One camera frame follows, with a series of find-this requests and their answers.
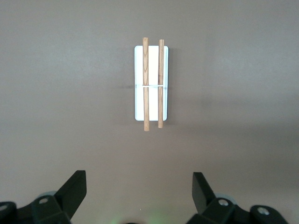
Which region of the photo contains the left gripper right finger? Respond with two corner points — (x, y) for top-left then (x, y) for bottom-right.
(186, 172), (287, 224)

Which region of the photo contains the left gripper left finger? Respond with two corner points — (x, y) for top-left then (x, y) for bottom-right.
(0, 170), (87, 224)

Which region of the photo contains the wooden rack rod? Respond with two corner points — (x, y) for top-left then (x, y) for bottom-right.
(157, 39), (165, 129)
(142, 36), (150, 132)

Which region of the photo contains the white rack base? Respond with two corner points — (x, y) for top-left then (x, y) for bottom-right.
(134, 45), (169, 121)

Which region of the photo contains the brown table mat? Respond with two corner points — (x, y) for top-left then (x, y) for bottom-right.
(0, 0), (299, 224)

